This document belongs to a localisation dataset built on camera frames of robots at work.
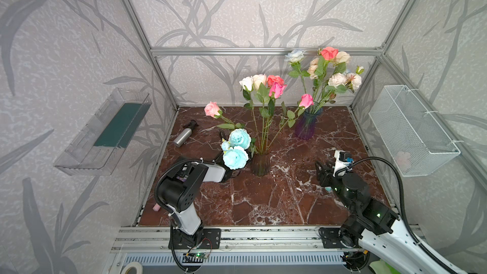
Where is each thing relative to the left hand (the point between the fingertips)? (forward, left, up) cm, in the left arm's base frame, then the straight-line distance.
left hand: (257, 148), depth 93 cm
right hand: (-12, -25, +15) cm, 31 cm away
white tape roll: (-47, +44, -5) cm, 64 cm away
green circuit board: (-43, +22, -6) cm, 49 cm away
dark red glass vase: (-7, -2, -3) cm, 8 cm away
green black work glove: (-47, -44, -3) cm, 64 cm away
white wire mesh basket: (-12, -54, +29) cm, 62 cm away
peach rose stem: (+25, -25, +29) cm, 46 cm away
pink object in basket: (-14, -57, +16) cm, 61 cm away
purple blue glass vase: (+13, -26, +3) cm, 29 cm away
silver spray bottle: (+12, +40, -5) cm, 42 cm away
